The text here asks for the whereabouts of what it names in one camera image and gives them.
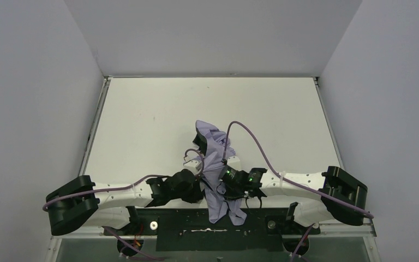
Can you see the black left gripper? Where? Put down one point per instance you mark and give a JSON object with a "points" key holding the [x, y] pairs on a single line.
{"points": [[196, 184]]}

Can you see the aluminium frame rail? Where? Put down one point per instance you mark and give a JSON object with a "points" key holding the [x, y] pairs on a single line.
{"points": [[329, 242]]}

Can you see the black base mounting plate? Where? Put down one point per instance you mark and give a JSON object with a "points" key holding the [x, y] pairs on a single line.
{"points": [[213, 227]]}

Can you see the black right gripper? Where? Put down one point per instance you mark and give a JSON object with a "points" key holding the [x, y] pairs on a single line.
{"points": [[236, 183]]}

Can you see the purple folding umbrella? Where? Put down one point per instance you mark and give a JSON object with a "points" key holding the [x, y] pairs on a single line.
{"points": [[217, 146]]}

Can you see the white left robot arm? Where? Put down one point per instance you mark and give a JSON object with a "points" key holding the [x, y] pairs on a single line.
{"points": [[82, 202]]}

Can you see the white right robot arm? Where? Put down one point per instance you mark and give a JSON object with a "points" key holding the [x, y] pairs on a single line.
{"points": [[333, 194]]}

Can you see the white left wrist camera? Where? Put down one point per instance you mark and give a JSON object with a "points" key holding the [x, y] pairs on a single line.
{"points": [[194, 166]]}

